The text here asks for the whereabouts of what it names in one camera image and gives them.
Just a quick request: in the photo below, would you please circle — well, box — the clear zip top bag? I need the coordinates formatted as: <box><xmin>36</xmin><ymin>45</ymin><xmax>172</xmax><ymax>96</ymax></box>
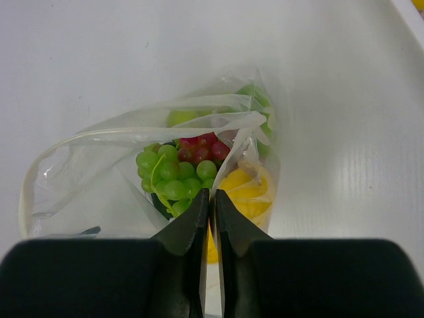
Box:
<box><xmin>18</xmin><ymin>69</ymin><xmax>280</xmax><ymax>239</ymax></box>

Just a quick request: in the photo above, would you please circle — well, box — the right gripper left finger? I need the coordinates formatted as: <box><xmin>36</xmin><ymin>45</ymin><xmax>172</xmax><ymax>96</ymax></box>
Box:
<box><xmin>1</xmin><ymin>189</ymin><xmax>209</xmax><ymax>317</ymax></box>

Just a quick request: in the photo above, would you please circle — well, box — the yellow lemon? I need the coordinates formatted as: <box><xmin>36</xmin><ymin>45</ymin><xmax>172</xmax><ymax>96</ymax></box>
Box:
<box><xmin>411</xmin><ymin>0</ymin><xmax>424</xmax><ymax>10</ymax></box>

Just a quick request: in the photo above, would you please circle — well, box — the dark green avocado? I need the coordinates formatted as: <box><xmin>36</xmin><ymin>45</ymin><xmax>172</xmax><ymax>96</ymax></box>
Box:
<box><xmin>150</xmin><ymin>193</ymin><xmax>174</xmax><ymax>220</ymax></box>

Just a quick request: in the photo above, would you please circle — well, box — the light green cabbage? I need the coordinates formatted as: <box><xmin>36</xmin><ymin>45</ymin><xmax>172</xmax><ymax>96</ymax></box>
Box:
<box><xmin>166</xmin><ymin>110</ymin><xmax>212</xmax><ymax>128</ymax></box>

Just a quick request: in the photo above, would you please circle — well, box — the green grapes bunch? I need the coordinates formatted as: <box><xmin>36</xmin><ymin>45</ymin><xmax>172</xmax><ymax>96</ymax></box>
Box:
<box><xmin>135</xmin><ymin>143</ymin><xmax>218</xmax><ymax>218</ymax></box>

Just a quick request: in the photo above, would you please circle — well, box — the white perforated plastic basket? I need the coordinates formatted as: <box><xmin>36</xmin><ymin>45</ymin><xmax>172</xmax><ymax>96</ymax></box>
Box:
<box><xmin>392</xmin><ymin>0</ymin><xmax>423</xmax><ymax>38</ymax></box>

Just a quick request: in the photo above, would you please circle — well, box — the yellow squash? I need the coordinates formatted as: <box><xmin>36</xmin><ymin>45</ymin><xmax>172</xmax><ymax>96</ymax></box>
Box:
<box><xmin>206</xmin><ymin>167</ymin><xmax>276</xmax><ymax>264</ymax></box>

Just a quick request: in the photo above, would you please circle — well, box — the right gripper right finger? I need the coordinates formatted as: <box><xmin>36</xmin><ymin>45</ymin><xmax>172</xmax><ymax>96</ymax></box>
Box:
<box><xmin>214</xmin><ymin>190</ymin><xmax>423</xmax><ymax>317</ymax></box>

